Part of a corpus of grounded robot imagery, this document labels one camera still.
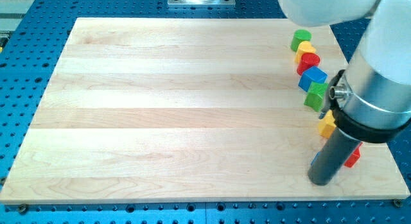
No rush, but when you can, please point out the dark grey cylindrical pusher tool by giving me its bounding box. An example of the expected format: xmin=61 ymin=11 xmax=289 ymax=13
xmin=308 ymin=128 xmax=360 ymax=185

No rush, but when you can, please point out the green star block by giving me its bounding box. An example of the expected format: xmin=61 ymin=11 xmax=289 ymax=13
xmin=304 ymin=82 xmax=328 ymax=112

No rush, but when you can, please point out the yellow pentagon block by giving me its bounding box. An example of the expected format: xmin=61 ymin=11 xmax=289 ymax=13
xmin=317 ymin=110 xmax=337 ymax=138

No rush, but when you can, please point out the blue triangle block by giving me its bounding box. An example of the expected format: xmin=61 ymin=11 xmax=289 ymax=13
xmin=310 ymin=151 xmax=321 ymax=166

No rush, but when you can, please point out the blue cube block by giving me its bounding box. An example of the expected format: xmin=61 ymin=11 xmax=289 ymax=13
xmin=298 ymin=66 xmax=328 ymax=92

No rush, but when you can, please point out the red cylinder block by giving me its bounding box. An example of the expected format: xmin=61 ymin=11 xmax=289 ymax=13
xmin=297 ymin=53 xmax=320 ymax=76

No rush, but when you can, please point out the light wooden board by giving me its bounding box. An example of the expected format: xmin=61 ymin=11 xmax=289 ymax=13
xmin=1 ymin=18 xmax=410 ymax=205

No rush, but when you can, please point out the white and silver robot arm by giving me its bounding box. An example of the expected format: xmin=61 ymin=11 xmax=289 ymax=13
xmin=278 ymin=0 xmax=410 ymax=143

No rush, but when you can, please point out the green cylinder block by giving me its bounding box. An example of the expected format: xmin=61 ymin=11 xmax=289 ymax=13
xmin=290 ymin=30 xmax=312 ymax=52

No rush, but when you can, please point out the yellow heart block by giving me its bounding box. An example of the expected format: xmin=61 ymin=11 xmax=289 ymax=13
xmin=294 ymin=41 xmax=317 ymax=64

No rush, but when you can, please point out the red star block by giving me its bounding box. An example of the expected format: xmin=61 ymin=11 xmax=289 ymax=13
xmin=344 ymin=142 xmax=363 ymax=168

